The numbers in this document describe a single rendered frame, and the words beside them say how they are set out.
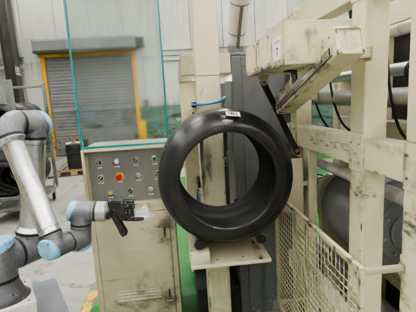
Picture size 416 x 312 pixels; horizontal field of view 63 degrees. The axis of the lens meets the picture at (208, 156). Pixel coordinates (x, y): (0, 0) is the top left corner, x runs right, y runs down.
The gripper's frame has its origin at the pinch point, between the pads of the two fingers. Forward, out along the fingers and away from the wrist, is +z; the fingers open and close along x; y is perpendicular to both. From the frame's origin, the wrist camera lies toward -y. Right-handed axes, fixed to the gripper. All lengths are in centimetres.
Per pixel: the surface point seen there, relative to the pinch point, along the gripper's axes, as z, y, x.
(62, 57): -328, 158, 949
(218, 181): 33.4, 11.1, 28.6
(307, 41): 51, 76, -33
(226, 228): 32.4, 0.4, -12.9
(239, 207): 43.4, 1.1, 16.0
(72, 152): -209, -76, 622
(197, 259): 21.2, -16.1, -8.5
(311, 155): 82, 29, 23
